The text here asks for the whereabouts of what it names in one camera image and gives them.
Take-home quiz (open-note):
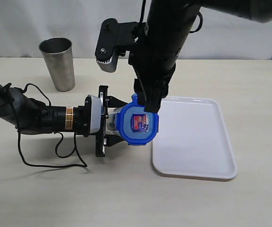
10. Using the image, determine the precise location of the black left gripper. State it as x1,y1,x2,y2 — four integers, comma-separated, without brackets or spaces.
78,85,128,157

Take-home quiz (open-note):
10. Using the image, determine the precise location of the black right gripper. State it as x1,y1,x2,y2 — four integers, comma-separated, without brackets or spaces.
95,18,176,113

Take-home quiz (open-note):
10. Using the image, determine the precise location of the clear plastic tall container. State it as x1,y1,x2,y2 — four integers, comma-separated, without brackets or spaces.
106,105,130,140

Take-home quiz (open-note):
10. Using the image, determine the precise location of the blue plastic lid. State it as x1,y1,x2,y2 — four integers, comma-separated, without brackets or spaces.
117,94,159,146

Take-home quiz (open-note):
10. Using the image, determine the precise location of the stainless steel cup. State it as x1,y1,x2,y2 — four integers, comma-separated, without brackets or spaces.
39,37,75,92

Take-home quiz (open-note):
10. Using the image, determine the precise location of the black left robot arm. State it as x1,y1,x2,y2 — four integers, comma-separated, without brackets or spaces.
0,84,127,157

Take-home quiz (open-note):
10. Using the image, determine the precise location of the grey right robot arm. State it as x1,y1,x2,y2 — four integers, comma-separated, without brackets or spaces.
95,0,272,113

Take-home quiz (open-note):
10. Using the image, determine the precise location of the white rectangular plastic tray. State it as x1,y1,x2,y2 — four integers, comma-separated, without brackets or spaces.
152,96,238,181

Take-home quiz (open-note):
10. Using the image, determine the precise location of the white backdrop curtain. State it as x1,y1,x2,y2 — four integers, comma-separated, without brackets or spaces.
0,0,272,60

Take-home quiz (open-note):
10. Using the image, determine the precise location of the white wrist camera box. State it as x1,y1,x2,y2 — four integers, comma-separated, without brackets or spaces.
87,95,103,134

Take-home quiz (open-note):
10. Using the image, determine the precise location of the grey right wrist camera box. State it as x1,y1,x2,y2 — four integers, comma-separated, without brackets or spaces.
96,53,118,73

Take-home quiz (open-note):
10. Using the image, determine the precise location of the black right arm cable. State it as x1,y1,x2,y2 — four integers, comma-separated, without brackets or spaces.
136,0,204,35

